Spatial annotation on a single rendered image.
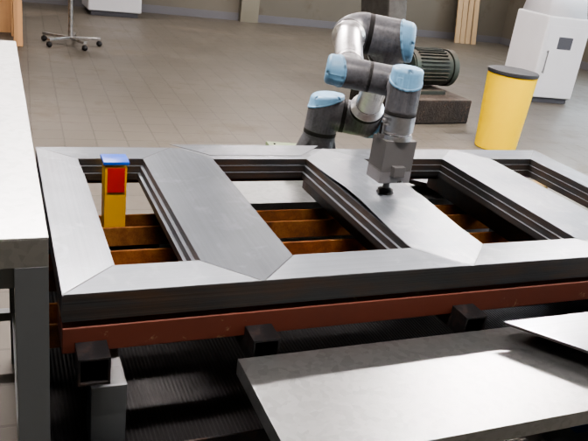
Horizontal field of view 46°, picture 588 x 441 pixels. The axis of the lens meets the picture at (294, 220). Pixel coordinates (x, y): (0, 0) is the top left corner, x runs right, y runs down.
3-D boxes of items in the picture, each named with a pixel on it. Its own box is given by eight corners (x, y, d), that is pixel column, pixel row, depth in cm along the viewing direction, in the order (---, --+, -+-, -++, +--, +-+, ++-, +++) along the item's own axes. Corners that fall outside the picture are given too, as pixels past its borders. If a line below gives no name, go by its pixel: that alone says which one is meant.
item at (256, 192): (525, 204, 244) (528, 196, 243) (161, 215, 194) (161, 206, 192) (491, 184, 261) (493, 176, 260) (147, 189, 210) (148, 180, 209)
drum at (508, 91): (527, 157, 561) (549, 78, 537) (480, 152, 555) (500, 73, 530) (507, 142, 598) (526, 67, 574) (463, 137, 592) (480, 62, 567)
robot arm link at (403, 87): (423, 66, 160) (428, 73, 153) (414, 111, 165) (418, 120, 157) (389, 61, 160) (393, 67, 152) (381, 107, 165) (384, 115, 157)
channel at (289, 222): (569, 224, 223) (573, 210, 221) (18, 251, 158) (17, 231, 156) (552, 214, 230) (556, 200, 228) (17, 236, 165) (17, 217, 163)
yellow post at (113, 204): (124, 241, 169) (127, 167, 161) (103, 241, 167) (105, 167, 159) (121, 233, 173) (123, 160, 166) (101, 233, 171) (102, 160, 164)
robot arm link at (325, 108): (304, 122, 247) (311, 84, 241) (340, 129, 247) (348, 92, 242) (303, 130, 236) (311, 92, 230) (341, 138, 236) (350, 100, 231)
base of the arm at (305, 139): (289, 146, 249) (294, 120, 245) (327, 150, 254) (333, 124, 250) (300, 161, 236) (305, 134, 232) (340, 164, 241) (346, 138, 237)
